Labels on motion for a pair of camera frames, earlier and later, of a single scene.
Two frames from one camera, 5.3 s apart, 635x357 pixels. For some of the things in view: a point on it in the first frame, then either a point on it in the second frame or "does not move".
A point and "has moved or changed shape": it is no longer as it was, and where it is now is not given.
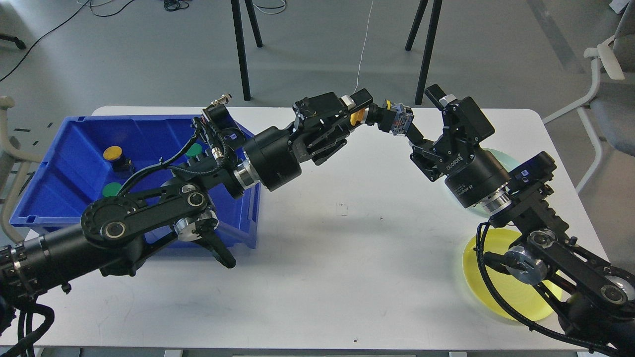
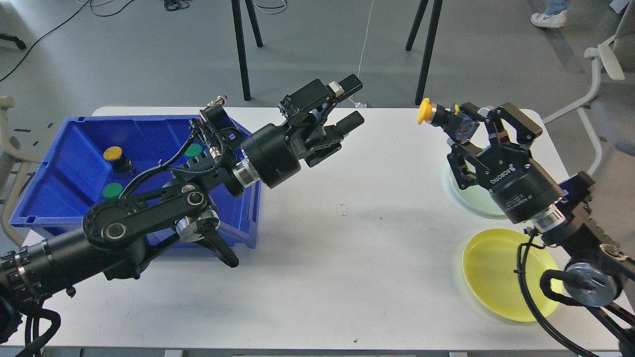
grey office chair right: (609, 112) does not move
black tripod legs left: (235, 7) does not move
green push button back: (194, 150) does not move
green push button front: (111, 189) does not move
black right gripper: (471, 173) → (522, 189)
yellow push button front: (356, 115) has moved or changed shape
